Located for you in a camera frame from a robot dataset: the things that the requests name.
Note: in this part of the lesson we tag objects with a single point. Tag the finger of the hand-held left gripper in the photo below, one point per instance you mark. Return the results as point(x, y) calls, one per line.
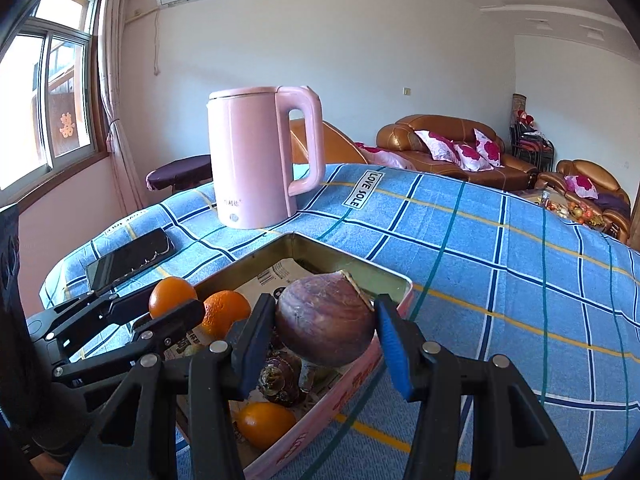
point(125, 307)
point(170, 325)

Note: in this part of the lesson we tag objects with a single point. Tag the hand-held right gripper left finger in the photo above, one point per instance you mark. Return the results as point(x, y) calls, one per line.
point(255, 350)

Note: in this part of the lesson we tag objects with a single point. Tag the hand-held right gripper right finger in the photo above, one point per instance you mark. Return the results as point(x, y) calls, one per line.
point(400, 355)

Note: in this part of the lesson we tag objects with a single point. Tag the small smooth orange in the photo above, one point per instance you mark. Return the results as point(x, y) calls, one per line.
point(265, 425)
point(172, 297)

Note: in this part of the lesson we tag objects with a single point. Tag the glossy brown chestnut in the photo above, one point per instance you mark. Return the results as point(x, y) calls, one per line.
point(280, 377)

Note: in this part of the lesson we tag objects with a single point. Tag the large orange mandarin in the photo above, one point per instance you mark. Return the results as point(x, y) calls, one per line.
point(225, 312)

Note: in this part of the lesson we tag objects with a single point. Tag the pink metal tin box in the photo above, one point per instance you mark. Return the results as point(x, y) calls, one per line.
point(350, 380)

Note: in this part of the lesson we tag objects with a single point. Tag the purple fig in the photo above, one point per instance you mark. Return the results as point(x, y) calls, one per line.
point(325, 325)

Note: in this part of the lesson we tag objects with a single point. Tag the black smartphone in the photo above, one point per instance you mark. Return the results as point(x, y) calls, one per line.
point(130, 260)

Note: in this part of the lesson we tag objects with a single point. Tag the blue plaid tablecloth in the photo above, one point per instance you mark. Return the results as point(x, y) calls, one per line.
point(475, 270)

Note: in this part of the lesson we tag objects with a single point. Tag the purple cushioned stool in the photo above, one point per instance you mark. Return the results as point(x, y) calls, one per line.
point(177, 170)

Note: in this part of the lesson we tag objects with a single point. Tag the pink electric kettle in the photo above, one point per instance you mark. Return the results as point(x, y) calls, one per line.
point(250, 160)

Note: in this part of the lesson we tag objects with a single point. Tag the red window decoration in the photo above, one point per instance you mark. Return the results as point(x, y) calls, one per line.
point(66, 125)

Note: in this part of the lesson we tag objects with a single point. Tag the pink floral cloth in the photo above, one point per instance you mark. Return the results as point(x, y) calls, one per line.
point(385, 157)

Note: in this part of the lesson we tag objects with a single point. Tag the white pillow red flowers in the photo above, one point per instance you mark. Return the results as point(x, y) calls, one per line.
point(581, 186)
point(489, 147)
point(471, 156)
point(436, 146)

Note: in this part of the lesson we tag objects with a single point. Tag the brown leather armchair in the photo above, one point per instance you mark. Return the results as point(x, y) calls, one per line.
point(335, 147)
point(590, 170)

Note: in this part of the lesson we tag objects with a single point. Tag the coffee table with food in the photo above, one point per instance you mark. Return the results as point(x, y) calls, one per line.
point(565, 207)

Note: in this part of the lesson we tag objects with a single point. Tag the pink curtain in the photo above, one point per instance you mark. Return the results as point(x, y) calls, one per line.
point(117, 85)

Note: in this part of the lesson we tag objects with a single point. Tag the wooden framed window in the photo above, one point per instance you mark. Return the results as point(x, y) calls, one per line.
point(50, 90)

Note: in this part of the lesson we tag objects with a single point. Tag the brown leather sofa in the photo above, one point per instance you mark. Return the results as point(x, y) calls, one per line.
point(425, 125)

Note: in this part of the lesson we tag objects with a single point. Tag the stacked dark chairs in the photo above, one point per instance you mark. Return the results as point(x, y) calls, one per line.
point(532, 150)

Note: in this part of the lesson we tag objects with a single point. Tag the purple blanket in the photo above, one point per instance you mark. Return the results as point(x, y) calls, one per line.
point(612, 204)

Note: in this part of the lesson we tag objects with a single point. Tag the white air conditioner pipe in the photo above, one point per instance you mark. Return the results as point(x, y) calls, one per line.
point(156, 40)

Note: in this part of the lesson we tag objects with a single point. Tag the red plush decoration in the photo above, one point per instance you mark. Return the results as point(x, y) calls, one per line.
point(526, 116)

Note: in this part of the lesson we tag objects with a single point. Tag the tall patterned floor vase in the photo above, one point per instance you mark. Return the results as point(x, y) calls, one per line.
point(518, 107)

